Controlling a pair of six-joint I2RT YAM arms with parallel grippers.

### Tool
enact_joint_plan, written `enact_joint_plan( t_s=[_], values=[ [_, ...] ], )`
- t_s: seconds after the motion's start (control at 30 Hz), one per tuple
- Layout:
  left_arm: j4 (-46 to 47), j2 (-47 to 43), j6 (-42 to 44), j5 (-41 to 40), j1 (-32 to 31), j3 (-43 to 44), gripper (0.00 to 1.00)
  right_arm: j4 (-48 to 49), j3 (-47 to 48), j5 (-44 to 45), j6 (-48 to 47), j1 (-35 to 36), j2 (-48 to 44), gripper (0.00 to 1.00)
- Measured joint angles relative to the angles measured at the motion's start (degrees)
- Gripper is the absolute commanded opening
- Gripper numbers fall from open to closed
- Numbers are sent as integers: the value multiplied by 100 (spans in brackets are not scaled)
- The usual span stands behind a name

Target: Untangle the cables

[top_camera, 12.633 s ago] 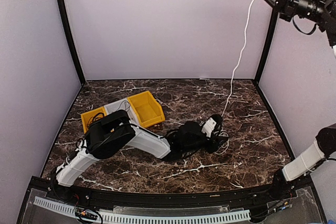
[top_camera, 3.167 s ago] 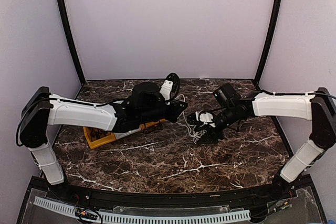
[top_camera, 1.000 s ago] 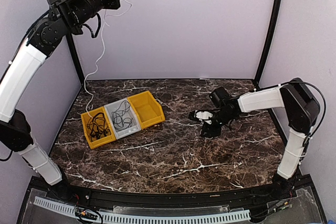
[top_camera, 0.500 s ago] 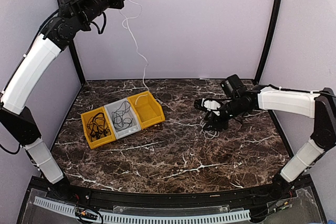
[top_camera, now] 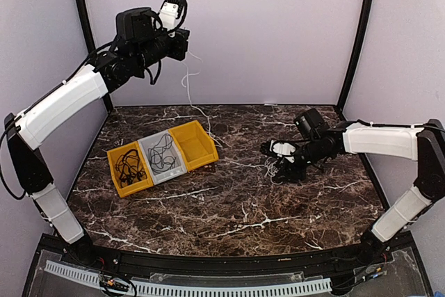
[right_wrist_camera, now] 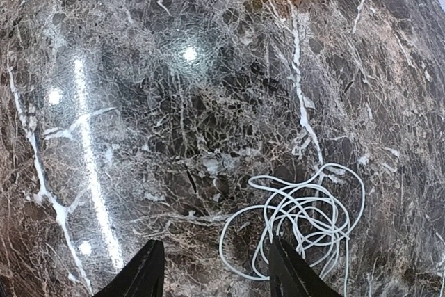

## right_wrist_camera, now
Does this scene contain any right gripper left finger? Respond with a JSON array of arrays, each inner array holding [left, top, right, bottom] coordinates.
[[94, 240, 165, 297]]

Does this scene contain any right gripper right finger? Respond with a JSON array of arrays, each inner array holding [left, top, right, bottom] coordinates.
[[268, 236, 341, 297]]

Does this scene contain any white cable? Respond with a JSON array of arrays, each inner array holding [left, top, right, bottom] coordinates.
[[218, 163, 366, 297]]

